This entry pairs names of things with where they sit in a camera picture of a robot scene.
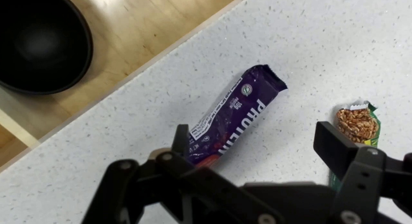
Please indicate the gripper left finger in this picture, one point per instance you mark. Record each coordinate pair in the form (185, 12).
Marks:
(180, 182)

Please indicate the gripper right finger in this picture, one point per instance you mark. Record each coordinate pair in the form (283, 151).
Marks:
(357, 172)

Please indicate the green granola bar packet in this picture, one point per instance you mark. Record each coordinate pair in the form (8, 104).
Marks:
(359, 124)

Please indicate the purple protein bar wrapper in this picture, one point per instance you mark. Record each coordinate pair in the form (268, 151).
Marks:
(236, 113)

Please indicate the black round bowl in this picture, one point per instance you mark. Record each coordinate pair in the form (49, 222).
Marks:
(42, 42)

